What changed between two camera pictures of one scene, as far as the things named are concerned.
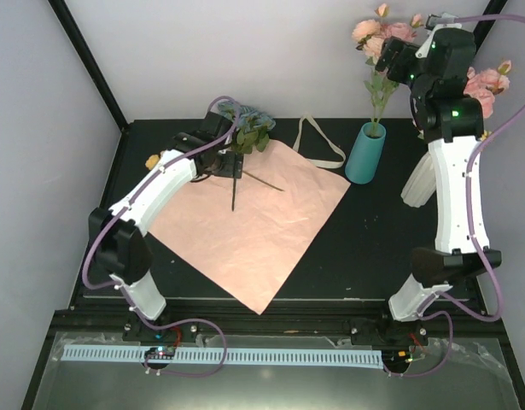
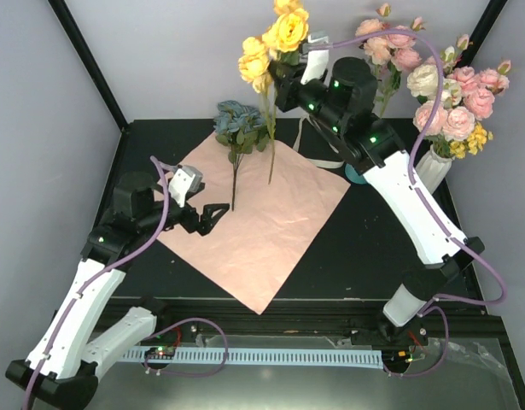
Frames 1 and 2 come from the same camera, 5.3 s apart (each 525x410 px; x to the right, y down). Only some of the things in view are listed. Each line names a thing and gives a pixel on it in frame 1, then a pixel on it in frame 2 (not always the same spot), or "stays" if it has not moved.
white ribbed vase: x=420 y=185 stays
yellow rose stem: x=152 y=161 → x=280 y=43
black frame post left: x=61 y=7 stays
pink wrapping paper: x=250 y=233 stays
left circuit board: x=160 y=351 stays
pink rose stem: x=381 y=84 stays
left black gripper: x=234 y=168 → x=205 y=225
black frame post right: x=483 y=27 stays
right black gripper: x=406 y=49 → x=287 y=84
